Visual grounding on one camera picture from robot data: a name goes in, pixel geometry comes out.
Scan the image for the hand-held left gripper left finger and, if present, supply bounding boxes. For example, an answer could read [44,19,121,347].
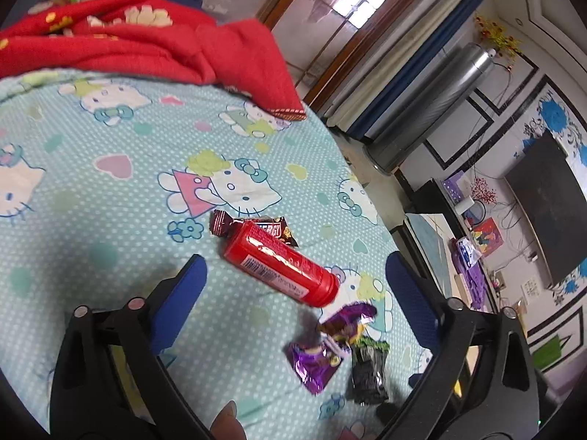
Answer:
[50,254,216,440]

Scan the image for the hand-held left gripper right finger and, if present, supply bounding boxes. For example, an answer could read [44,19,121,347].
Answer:
[378,251,558,440]

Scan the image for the red plastic bottle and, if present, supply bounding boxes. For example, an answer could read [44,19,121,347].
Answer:
[223,220,340,307]

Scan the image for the person's left hand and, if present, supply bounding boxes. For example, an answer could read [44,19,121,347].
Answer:
[210,400,247,440]

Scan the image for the glass top cabinet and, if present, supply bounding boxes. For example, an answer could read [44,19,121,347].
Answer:
[402,212,506,331]

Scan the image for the purple cloth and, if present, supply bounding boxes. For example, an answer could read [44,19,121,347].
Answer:
[451,238,490,311]

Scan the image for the purple yellow snack wrapper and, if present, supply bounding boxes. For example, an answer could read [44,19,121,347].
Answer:
[316,300,378,345]

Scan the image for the blue white tissue pack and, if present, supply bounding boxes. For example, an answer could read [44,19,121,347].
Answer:
[453,237,481,267]

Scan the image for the black green snack wrapper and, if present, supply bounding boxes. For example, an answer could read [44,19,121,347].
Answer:
[345,335,391,405]

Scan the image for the colourful picture book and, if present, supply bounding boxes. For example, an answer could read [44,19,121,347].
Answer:
[469,217,504,258]

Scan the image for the black cabinet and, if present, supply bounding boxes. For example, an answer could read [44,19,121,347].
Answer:
[409,179,460,219]

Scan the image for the cartoon cat printed bedsheet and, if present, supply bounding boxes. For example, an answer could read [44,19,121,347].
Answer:
[0,69,442,440]

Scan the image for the purple silver snack wrapper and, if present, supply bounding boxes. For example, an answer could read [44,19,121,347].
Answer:
[287,335,346,395]

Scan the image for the white paper sign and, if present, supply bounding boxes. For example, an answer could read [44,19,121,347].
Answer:
[522,279,545,304]

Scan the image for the purple box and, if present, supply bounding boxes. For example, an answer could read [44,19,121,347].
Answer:
[441,170,471,205]

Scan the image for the brown snack wrapper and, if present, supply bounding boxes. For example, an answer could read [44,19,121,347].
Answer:
[209,209,300,249]

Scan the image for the red berry decoration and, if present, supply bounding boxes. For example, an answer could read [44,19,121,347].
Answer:
[470,175,499,205]

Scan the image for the black television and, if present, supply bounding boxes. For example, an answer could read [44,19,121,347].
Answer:
[504,129,587,290]

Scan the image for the silver cylinder air conditioner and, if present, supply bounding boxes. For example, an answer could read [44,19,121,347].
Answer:
[364,42,497,175]

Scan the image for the blue beige curtain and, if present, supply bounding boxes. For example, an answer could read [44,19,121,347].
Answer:
[321,0,499,144]

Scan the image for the wooden framed glass door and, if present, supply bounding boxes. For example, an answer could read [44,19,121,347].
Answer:
[197,0,488,111]

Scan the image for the red flower printed blanket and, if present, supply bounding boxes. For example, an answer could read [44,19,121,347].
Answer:
[0,0,307,124]

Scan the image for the yellow artificial flowers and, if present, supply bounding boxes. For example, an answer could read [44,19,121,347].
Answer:
[472,11,524,63]

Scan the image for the green grass wall sticker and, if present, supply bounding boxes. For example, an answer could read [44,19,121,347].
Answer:
[531,334,570,373]

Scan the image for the blue flower wall sticker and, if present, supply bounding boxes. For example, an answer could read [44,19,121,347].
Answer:
[550,260,587,309]
[523,94,587,166]

